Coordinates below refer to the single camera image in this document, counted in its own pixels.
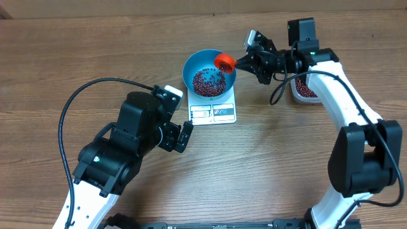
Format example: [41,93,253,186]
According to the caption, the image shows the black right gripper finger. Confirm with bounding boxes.
[235,53,257,66]
[237,62,258,75]

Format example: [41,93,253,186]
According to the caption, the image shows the red measuring scoop blue handle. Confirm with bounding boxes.
[214,53,235,74]

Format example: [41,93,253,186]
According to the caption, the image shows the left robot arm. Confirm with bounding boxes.
[54,87,193,228]

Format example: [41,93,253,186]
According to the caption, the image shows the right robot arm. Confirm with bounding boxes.
[235,18,404,228]

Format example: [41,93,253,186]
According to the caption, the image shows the red beans in bowl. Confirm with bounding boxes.
[192,68,226,97]

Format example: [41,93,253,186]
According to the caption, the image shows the blue plastic bowl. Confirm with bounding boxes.
[183,50,237,101]

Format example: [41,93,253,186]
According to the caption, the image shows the white digital kitchen scale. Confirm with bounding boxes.
[188,87,237,126]

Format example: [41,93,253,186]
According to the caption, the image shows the clear plastic food container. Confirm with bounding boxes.
[290,79,321,104]

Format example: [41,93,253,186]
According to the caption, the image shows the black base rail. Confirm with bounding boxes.
[101,212,362,229]

